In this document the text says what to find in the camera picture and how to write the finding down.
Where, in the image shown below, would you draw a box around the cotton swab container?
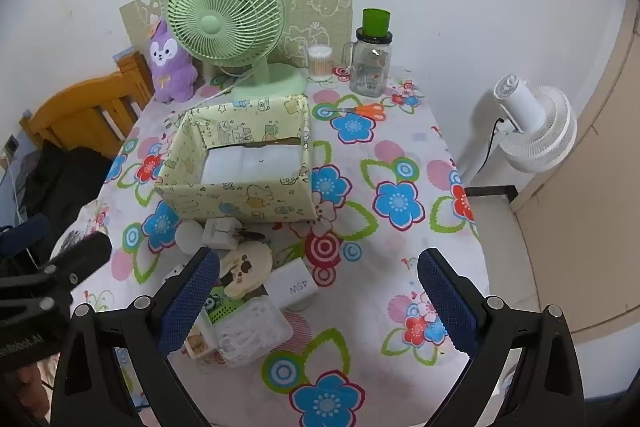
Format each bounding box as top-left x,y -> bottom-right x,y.
307,46 -> 334,82

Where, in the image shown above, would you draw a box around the green perforated box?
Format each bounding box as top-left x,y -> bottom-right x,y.
206,284 -> 251,323

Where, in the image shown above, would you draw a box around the white printed bag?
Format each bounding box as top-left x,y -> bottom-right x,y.
57,219 -> 101,253

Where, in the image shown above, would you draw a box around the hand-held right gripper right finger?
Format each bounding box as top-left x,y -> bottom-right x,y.
417,248 -> 586,427

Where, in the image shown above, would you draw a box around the glass mug jar green lid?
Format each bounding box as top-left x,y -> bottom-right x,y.
341,8 -> 395,96

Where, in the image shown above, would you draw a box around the purple plush toy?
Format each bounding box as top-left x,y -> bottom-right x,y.
146,19 -> 198,104

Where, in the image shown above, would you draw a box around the green desk fan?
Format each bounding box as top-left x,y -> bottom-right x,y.
166,0 -> 307,102

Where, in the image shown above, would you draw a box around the clear floss pick box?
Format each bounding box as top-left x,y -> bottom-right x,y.
200,294 -> 295,369

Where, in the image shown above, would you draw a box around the white plug adapter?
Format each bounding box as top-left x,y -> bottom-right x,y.
201,218 -> 242,252

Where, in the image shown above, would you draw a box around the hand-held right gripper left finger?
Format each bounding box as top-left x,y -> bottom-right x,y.
50,247 -> 221,427

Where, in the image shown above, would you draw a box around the white fan cable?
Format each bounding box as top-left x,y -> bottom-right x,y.
165,72 -> 256,122

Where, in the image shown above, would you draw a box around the black clothing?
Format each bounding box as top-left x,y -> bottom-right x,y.
20,139 -> 116,258

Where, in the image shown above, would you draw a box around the white round object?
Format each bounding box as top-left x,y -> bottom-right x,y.
175,221 -> 206,255

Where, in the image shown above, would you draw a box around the orange handled scissors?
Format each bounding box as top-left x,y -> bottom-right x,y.
314,103 -> 386,122

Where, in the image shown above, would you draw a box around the cream bear shaped case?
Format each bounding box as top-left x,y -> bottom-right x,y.
219,241 -> 274,299

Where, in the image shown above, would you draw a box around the white charger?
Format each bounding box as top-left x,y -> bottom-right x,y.
266,257 -> 319,310

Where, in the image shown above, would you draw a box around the yellow printed storage box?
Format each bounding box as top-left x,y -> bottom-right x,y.
154,93 -> 321,224

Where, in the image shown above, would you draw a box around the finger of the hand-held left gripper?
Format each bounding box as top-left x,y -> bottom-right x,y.
40,234 -> 113,303
0,214 -> 51,258

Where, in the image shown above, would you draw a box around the white standing fan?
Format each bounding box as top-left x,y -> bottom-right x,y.
457,74 -> 578,188

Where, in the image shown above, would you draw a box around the small white printed box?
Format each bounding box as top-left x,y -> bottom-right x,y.
182,307 -> 221,360

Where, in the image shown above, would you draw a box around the black fan cable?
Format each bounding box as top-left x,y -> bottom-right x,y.
482,117 -> 506,178

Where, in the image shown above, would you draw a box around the wooden chair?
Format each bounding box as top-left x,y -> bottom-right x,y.
26,51 -> 155,158

